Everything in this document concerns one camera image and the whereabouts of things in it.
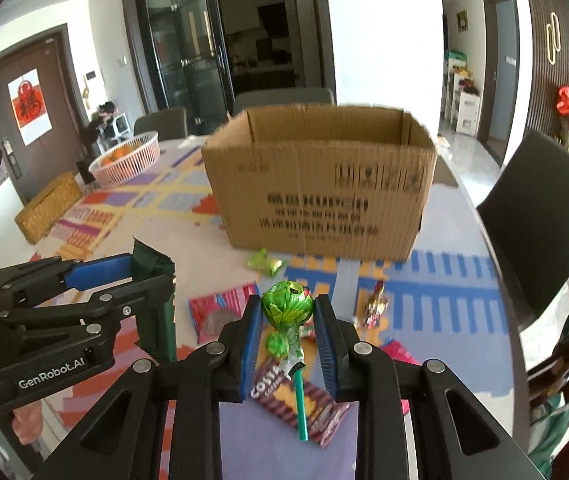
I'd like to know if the white storage shelf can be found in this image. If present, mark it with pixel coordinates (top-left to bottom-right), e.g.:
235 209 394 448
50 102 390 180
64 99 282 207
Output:
445 50 483 136

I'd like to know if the green lollipop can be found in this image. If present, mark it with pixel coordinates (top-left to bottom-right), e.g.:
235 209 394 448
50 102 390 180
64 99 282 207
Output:
261 267 315 443

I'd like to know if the grey dining chair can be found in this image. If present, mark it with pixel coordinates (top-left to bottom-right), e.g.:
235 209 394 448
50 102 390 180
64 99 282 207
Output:
133 107 188 142
233 87 336 117

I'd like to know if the cardboard box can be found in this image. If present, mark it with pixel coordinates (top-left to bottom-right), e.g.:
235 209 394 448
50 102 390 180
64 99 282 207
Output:
201 104 439 262

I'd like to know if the dark green snack packet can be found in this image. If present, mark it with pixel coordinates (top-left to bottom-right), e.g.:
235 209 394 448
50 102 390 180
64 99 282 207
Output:
132 237 178 363

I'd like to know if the red white door poster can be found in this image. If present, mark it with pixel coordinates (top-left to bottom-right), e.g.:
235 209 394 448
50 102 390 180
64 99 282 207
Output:
8 67 51 146

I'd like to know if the light green candy packet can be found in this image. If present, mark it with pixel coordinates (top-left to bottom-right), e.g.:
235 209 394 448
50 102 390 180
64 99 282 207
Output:
247 247 285 277

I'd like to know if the gold wall ornament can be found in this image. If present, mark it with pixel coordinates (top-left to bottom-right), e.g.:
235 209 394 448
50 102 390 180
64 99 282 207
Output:
546 12 560 67

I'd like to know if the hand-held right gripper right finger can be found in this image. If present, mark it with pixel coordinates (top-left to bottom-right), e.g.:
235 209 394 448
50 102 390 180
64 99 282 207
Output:
313 294 548 480

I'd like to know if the colourful patterned tablecloth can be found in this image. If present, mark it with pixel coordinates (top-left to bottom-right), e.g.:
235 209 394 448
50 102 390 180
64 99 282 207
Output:
0 135 515 480

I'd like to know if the person's left hand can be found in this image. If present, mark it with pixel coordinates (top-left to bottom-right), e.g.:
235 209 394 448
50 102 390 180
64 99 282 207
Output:
0 391 48 461

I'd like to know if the pink plastic basket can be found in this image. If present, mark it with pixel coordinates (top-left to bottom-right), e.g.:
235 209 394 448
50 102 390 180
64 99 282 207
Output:
88 131 160 188

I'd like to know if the dark glass cabinet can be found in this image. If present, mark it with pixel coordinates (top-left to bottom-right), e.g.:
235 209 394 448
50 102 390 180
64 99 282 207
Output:
120 0 336 138

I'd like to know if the brown interior door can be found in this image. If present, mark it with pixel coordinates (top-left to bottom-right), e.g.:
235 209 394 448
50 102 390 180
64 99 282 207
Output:
482 0 521 168

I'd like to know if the brown entrance door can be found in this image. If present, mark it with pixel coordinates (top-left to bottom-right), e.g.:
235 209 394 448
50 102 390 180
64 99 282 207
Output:
0 25 88 206

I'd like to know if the gold red wrapped candy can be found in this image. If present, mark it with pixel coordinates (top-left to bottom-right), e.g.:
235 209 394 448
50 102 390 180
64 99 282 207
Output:
359 280 390 330

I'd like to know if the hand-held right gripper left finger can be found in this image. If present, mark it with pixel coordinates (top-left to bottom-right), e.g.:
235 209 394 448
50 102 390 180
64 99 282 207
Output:
27 294 264 480

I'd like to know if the brown coffee snack packet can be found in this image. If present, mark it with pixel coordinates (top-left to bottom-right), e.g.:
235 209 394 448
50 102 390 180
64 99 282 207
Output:
249 357 351 447

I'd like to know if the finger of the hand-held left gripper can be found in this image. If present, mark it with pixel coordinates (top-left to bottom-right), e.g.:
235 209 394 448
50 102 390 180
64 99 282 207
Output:
0 274 174 361
0 254 136 307

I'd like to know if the dark dining chair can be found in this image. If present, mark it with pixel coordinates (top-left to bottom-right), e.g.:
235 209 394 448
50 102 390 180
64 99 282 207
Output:
475 130 569 333

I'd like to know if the yellow woven box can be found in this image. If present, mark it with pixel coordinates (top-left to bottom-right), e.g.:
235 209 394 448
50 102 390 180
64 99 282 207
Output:
14 171 84 245

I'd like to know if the small pink snack packet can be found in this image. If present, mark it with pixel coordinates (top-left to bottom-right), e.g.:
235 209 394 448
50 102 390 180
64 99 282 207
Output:
379 339 421 367

